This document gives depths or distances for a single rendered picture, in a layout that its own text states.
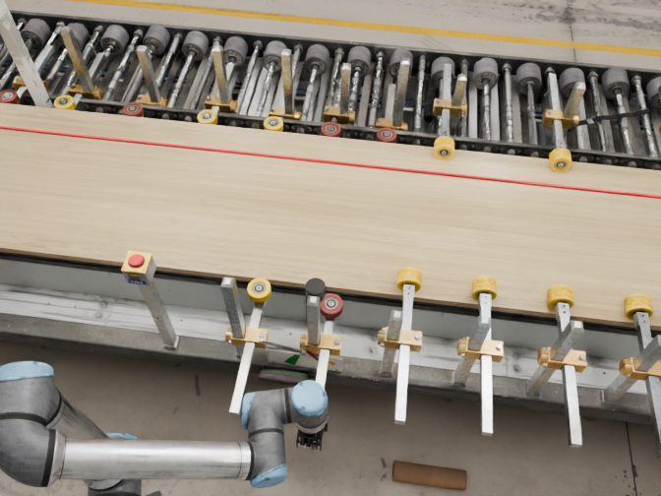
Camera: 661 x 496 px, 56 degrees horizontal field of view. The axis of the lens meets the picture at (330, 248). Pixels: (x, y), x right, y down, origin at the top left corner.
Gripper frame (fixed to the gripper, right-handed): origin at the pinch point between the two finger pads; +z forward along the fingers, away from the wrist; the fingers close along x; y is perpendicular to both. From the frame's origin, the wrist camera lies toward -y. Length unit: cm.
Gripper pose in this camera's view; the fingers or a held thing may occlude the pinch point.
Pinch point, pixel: (313, 435)
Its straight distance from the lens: 196.8
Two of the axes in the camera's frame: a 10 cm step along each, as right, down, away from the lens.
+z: -0.1, 5.8, 8.2
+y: -1.3, 8.1, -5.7
